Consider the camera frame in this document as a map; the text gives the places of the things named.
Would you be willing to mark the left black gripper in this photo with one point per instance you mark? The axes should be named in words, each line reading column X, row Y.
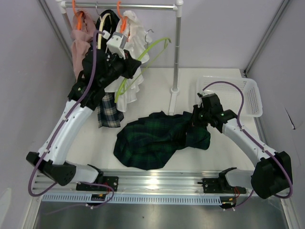
column 130, row 65

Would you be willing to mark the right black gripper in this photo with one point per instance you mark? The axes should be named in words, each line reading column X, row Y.
column 196, row 123

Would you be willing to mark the green plastic hanger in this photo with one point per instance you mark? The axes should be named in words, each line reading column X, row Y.
column 124, row 86

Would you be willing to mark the white ruffled skirt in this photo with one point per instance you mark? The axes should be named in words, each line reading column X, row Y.
column 136, row 45

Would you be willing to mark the orange plastic hanger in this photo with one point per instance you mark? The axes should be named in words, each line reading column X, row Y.
column 123, row 18

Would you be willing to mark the green plaid skirt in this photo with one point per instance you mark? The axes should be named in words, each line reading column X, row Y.
column 149, row 142

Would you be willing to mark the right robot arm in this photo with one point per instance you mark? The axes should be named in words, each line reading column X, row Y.
column 272, row 170

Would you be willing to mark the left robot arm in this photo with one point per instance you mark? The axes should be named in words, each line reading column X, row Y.
column 100, row 69

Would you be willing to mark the navy plaid skirt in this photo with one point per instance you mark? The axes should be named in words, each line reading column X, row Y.
column 108, row 115

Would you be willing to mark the pink skirt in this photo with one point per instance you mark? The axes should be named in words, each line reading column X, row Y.
column 81, row 41

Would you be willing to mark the cream plastic hanger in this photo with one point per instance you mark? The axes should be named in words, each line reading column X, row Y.
column 102, row 22

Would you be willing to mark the orange hanger with pink skirt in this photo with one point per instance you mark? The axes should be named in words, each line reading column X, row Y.
column 79, row 16

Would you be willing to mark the white plastic basket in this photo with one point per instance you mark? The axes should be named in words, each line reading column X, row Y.
column 228, row 90

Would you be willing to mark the metal clothes rack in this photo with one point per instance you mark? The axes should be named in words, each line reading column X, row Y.
column 177, row 7

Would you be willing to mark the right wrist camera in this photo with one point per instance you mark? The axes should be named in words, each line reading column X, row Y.
column 210, row 103

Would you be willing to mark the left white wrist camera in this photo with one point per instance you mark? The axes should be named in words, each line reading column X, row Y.
column 115, row 43

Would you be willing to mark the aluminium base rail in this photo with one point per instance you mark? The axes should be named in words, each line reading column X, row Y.
column 149, row 182

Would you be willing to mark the right black mount plate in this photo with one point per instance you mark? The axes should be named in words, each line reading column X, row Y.
column 219, row 186

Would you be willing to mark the black mount plate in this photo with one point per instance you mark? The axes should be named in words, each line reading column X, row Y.
column 219, row 186
column 99, row 184

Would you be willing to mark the left black mount plate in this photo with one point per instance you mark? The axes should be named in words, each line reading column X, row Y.
column 99, row 184

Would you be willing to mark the slotted cable duct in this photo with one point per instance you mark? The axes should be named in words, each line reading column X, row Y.
column 134, row 199

